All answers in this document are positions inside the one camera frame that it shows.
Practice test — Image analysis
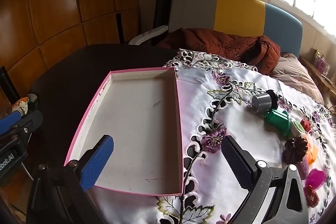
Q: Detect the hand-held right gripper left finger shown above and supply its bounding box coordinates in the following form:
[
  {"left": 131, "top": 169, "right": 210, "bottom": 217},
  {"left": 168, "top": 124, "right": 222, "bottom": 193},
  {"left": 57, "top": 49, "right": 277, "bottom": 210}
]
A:
[{"left": 26, "top": 134, "right": 115, "bottom": 224}]

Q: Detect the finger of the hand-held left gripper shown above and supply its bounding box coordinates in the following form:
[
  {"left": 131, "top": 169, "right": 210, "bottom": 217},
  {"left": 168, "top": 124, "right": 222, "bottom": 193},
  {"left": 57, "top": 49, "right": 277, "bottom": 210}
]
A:
[
  {"left": 16, "top": 94, "right": 44, "bottom": 134},
  {"left": 0, "top": 111, "right": 22, "bottom": 133}
]

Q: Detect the green and white craft punch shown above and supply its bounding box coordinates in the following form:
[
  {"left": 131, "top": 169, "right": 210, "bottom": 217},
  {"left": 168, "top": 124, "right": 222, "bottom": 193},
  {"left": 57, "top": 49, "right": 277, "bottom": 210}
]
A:
[{"left": 289, "top": 120, "right": 305, "bottom": 138}]

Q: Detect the white curved object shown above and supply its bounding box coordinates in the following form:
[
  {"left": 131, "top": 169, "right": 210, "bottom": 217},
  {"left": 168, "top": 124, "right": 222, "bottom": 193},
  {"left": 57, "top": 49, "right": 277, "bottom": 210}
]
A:
[{"left": 128, "top": 25, "right": 168, "bottom": 45}]

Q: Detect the small pink gift box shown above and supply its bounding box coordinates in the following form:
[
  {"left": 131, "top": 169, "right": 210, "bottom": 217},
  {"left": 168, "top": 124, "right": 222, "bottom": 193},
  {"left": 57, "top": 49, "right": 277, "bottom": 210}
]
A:
[{"left": 311, "top": 49, "right": 331, "bottom": 75}]

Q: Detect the grey cylinder with black base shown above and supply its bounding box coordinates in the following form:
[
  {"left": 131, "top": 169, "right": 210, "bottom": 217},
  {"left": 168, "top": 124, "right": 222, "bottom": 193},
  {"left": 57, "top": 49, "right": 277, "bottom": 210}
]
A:
[{"left": 248, "top": 89, "right": 279, "bottom": 112}]

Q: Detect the rust quilted jacket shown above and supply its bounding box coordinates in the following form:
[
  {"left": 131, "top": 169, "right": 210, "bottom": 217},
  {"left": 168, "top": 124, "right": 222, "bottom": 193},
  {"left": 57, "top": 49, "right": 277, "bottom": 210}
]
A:
[{"left": 157, "top": 28, "right": 281, "bottom": 75}]

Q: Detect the dark green craft punch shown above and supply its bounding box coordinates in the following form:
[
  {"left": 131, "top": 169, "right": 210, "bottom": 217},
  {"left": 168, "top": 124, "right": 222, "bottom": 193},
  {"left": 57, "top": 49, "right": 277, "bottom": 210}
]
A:
[{"left": 264, "top": 109, "right": 290, "bottom": 138}]

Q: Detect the orange snap cube block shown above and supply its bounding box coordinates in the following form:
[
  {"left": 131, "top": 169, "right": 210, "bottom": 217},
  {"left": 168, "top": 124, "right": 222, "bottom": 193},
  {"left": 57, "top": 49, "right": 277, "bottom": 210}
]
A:
[{"left": 307, "top": 147, "right": 319, "bottom": 165}]

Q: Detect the dark red craft punch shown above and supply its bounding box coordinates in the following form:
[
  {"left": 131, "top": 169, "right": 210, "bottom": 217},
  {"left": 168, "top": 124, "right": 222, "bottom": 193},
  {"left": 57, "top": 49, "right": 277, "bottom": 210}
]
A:
[{"left": 304, "top": 185, "right": 319, "bottom": 207}]

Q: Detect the grey yellow blue sofa back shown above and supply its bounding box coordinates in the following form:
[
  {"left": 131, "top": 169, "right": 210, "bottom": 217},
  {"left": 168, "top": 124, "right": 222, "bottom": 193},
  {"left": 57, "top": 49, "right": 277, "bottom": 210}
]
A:
[{"left": 168, "top": 0, "right": 303, "bottom": 59}]

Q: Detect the white floral embroidered tablecloth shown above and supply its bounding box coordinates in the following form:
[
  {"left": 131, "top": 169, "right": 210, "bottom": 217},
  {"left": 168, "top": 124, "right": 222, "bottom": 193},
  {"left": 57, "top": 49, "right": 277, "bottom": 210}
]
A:
[{"left": 87, "top": 49, "right": 336, "bottom": 224}]

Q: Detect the wooden side table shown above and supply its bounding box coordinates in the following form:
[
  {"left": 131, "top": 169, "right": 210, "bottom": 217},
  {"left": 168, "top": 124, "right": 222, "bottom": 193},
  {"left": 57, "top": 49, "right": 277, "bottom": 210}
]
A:
[{"left": 299, "top": 55, "right": 336, "bottom": 109}]

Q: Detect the beige pillow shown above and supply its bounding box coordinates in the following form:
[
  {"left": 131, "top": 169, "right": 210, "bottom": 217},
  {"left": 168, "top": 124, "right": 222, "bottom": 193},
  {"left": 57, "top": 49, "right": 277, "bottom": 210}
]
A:
[{"left": 270, "top": 53, "right": 324, "bottom": 104}]

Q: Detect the brown pine cone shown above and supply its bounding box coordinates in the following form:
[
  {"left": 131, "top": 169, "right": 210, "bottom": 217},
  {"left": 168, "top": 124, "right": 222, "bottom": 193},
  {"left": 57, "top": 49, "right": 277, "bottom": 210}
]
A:
[{"left": 283, "top": 135, "right": 309, "bottom": 164}]

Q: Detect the floral patterned cloth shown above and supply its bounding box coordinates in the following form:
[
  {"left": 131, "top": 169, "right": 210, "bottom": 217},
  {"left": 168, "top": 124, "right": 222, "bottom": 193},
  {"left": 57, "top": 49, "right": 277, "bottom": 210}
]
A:
[{"left": 12, "top": 97, "right": 30, "bottom": 115}]

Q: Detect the magenta plastic funnel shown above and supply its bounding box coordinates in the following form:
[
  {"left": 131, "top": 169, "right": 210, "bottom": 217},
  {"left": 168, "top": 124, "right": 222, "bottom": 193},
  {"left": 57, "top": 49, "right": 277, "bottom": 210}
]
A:
[{"left": 304, "top": 168, "right": 327, "bottom": 189}]

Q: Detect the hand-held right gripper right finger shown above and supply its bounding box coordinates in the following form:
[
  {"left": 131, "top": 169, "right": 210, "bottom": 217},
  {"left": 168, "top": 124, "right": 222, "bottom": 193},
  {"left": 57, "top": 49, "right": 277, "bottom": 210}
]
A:
[{"left": 221, "top": 135, "right": 310, "bottom": 224}]

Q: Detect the purple oval craft punch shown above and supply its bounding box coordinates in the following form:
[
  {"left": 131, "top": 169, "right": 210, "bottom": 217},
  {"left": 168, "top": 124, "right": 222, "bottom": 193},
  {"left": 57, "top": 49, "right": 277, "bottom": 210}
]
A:
[{"left": 297, "top": 157, "right": 310, "bottom": 180}]

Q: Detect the pink cardboard box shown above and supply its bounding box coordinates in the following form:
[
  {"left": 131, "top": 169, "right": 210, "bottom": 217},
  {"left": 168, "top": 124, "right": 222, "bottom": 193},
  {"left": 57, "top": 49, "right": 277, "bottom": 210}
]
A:
[{"left": 64, "top": 67, "right": 183, "bottom": 197}]

